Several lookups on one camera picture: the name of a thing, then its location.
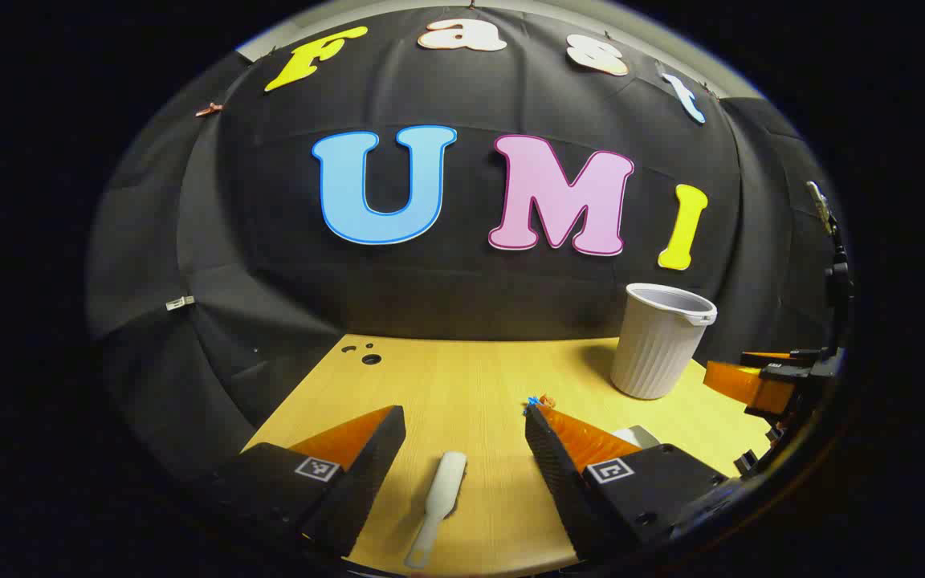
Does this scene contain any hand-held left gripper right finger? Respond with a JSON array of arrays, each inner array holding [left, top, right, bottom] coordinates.
[[524, 401, 732, 567]]

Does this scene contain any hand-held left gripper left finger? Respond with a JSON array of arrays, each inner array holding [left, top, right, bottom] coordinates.
[[189, 405, 407, 559]]

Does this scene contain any small white broom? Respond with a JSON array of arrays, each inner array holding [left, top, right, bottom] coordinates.
[[404, 451, 468, 571]]

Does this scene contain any white plastic dustpan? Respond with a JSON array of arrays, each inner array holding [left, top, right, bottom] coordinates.
[[611, 425, 662, 450]]

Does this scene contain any white ribbed garbage bin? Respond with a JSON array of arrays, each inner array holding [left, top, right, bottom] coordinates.
[[610, 283, 718, 401]]

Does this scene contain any metal cloth clip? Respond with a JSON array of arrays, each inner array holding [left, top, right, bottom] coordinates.
[[805, 181, 837, 235]]

